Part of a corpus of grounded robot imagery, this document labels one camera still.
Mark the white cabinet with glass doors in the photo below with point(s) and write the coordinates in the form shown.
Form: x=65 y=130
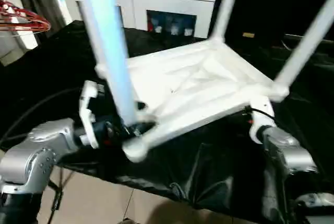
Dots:
x=169 y=2

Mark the black folding stand frame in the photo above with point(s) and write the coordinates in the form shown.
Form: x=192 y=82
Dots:
x=69 y=177

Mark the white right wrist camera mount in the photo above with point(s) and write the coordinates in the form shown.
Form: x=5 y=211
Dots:
x=261 y=127

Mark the small tan label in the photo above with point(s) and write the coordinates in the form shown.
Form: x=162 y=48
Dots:
x=248 y=35

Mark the long dark bar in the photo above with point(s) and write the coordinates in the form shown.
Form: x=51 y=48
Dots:
x=292 y=36

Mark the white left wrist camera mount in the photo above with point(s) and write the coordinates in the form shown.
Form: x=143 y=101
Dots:
x=87 y=119

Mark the white plastic table top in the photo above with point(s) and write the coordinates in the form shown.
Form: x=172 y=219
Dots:
x=208 y=83

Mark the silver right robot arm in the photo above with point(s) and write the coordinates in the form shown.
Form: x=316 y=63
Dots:
x=297 y=156

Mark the black mat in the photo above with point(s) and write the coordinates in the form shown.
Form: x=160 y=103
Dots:
x=221 y=161

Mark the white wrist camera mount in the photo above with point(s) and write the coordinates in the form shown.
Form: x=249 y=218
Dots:
x=87 y=119
x=261 y=127

